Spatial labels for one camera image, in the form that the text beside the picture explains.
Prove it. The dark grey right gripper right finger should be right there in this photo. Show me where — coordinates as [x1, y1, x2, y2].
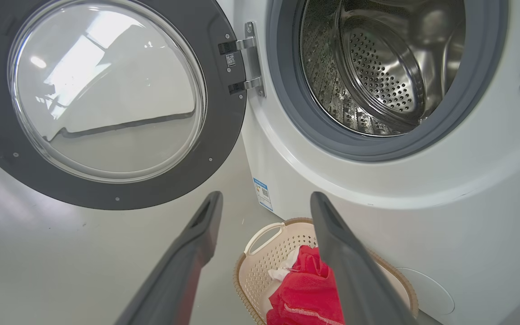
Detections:
[310, 191, 418, 325]

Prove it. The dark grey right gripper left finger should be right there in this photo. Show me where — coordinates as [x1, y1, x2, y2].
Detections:
[115, 191, 223, 325]

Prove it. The red and white garment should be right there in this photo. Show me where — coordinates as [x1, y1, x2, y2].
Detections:
[267, 245, 346, 325]

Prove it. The black round glass washer door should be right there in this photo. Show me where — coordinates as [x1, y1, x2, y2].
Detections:
[0, 0, 248, 211]

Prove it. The cream perforated basket brown rim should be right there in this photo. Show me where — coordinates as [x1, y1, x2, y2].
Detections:
[233, 218, 419, 325]

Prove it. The white front-load washing machine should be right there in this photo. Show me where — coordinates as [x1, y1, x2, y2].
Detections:
[215, 0, 520, 325]

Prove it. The stainless steel washing machine drum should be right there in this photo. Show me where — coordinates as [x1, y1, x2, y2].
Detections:
[300, 0, 467, 137]

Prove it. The metal door hinge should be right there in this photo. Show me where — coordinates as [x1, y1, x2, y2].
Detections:
[218, 21, 267, 98]

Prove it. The round white filter cover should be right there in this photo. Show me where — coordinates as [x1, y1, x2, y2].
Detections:
[395, 267, 455, 316]

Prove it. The blue energy label sticker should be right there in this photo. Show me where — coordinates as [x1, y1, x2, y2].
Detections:
[253, 177, 274, 212]

